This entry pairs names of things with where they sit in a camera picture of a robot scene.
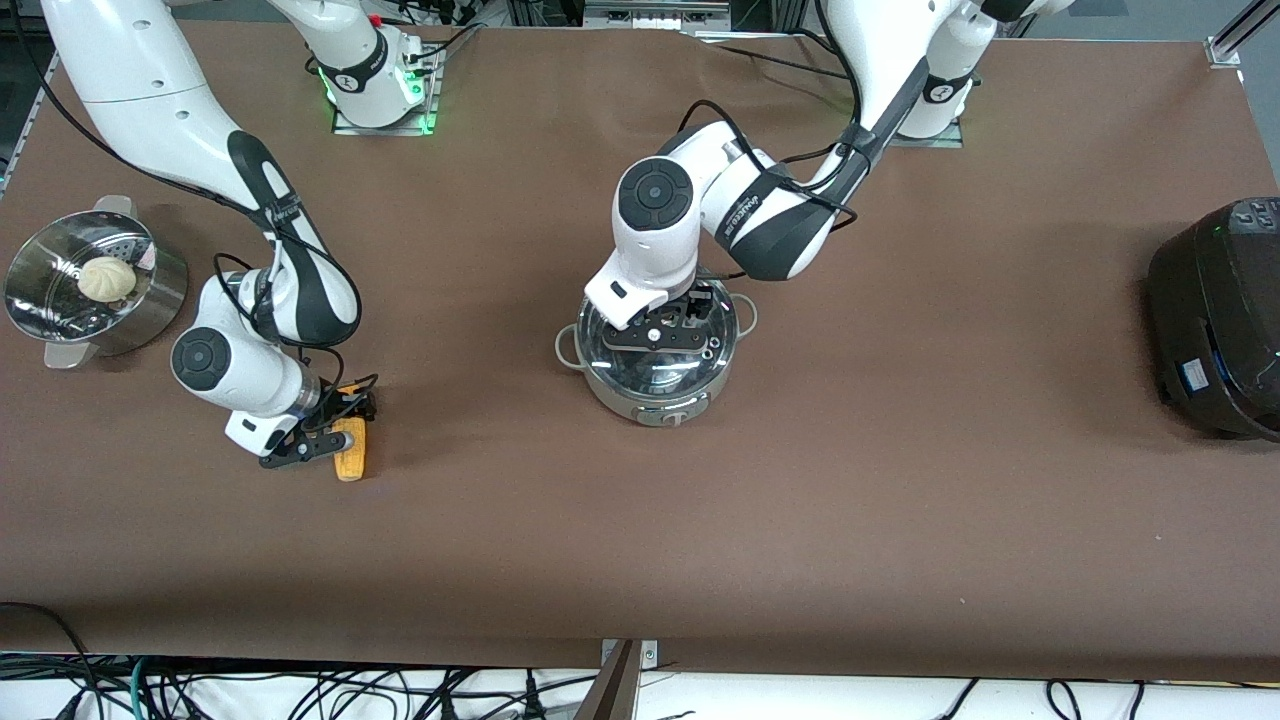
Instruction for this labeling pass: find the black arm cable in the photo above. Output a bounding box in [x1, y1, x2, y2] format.
[10, 0, 381, 403]
[680, 0, 867, 281]

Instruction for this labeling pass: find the stainless steel steamer pot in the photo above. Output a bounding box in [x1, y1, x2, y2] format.
[3, 195, 190, 371]

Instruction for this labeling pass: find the aluminium corner profile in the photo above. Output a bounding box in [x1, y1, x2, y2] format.
[1204, 0, 1280, 69]

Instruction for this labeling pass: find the aluminium table edge rail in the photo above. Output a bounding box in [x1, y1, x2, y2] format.
[0, 55, 59, 197]

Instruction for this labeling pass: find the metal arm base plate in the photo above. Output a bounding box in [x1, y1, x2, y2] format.
[884, 116, 965, 150]
[330, 40, 442, 137]

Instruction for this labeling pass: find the grey electric cooking pot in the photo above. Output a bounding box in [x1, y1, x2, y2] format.
[555, 288, 759, 429]

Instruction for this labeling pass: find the yellow corn cob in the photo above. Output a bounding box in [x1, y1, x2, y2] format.
[332, 384, 368, 483]

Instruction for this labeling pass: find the white steamed bun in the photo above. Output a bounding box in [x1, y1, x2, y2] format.
[78, 256, 139, 305]

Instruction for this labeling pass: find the black rice cooker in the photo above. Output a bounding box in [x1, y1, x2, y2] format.
[1146, 197, 1280, 443]

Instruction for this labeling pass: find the brown table cover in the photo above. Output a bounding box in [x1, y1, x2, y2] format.
[0, 20, 1280, 683]

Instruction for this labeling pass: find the black base cable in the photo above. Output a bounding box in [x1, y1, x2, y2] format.
[403, 20, 485, 65]
[700, 42, 839, 81]

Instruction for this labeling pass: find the black floor cable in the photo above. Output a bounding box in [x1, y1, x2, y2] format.
[0, 600, 99, 720]
[935, 678, 983, 720]
[1044, 679, 1093, 720]

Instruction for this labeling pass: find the metal bracket with post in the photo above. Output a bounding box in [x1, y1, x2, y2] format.
[574, 638, 661, 720]

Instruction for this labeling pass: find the glass pot lid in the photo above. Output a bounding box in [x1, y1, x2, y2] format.
[577, 293, 741, 397]

